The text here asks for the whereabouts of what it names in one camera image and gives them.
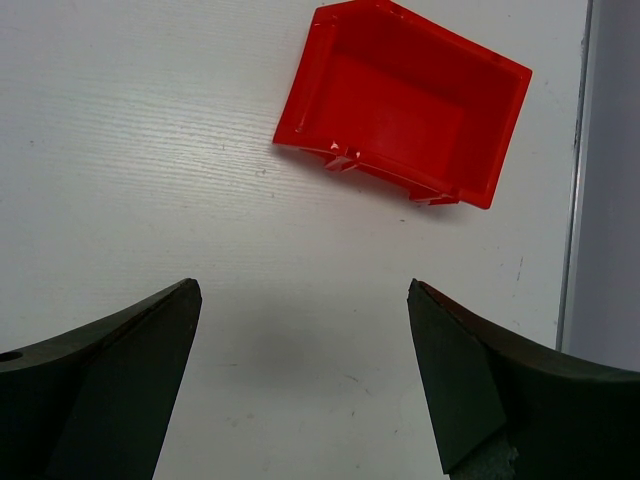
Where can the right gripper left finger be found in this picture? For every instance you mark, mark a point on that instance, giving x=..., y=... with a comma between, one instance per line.
x=96, y=401

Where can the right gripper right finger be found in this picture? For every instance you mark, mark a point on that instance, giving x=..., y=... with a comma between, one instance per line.
x=504, y=407

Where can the red plastic bin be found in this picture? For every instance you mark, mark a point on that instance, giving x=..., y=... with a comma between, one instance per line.
x=383, y=90

